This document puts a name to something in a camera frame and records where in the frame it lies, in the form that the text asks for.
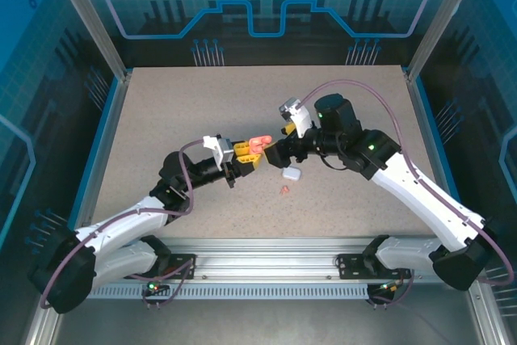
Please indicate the pink earbud charging case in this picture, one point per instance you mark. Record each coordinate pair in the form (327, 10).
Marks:
(258, 144)

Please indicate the white earbud charging case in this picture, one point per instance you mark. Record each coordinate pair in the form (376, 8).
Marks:
(291, 173)

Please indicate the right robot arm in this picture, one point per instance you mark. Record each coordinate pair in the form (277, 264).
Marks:
(420, 211)

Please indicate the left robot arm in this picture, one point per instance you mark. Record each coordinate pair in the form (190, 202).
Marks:
(121, 232)

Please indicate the grooved aluminium mounting beam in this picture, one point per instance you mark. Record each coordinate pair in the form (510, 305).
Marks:
(262, 256)

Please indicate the small black LED connector board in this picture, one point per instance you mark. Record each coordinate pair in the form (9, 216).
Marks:
(387, 286)
(155, 287)

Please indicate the grey metal bottom panel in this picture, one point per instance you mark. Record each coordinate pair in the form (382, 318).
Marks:
(262, 325)

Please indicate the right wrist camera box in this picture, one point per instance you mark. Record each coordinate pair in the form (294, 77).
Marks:
(301, 119)

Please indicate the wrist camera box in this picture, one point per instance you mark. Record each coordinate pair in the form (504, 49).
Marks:
(220, 151)
(301, 119)

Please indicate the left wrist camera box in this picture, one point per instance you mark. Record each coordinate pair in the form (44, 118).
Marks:
(220, 151)

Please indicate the blue aluminium table side rail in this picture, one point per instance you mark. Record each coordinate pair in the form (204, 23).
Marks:
(425, 127)
(110, 127)

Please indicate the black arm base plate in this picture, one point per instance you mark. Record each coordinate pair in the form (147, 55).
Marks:
(349, 268)
(179, 264)

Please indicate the aluminium frame post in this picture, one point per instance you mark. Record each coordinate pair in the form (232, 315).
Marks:
(91, 18)
(444, 18)

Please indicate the aluminium lower frame bar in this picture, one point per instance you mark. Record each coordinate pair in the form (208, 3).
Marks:
(484, 316)
(38, 329)

